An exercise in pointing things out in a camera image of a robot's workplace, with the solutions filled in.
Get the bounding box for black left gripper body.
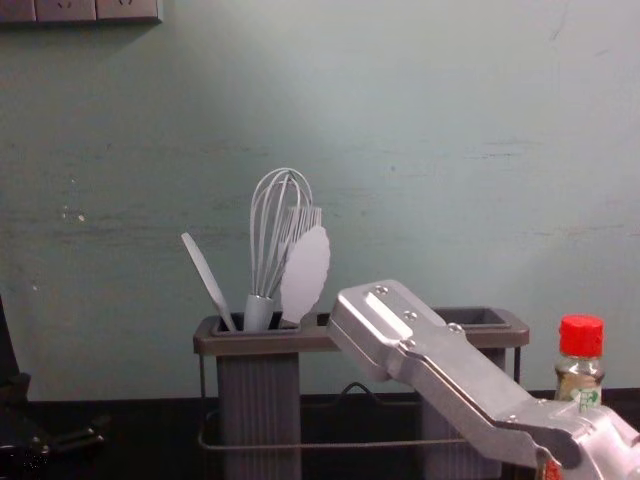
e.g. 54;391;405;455
0;292;51;454

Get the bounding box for black table cloth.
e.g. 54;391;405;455
0;388;640;480

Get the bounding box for grey ribbed utensil cup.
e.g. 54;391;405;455
215;312;304;480
418;306;513;477

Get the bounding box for grey silicone spatula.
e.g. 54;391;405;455
180;232;239;333

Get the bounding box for grey silicone whisk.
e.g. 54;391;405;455
243;168;316;332

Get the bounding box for grey scalloped silicone tongs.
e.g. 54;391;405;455
278;224;332;326

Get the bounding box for grey silicone basting brush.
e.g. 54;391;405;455
284;203;323;247

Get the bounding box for clear bottle with red cap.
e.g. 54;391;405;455
553;313;607;415

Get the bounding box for black wire utensil rack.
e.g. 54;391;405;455
193;305;531;480

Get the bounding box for wall socket panel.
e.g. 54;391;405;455
0;0;165;26

